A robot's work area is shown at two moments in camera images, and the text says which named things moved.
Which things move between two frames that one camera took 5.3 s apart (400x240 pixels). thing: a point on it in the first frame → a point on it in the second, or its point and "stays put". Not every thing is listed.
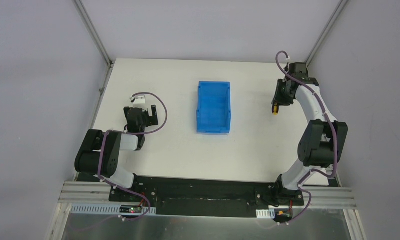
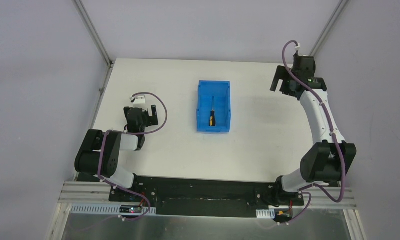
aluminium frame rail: x=85 y=192 stays put
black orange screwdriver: x=275 y=109 → x=212 y=122
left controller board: x=130 y=209 stays put
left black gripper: x=146 y=117 stays put
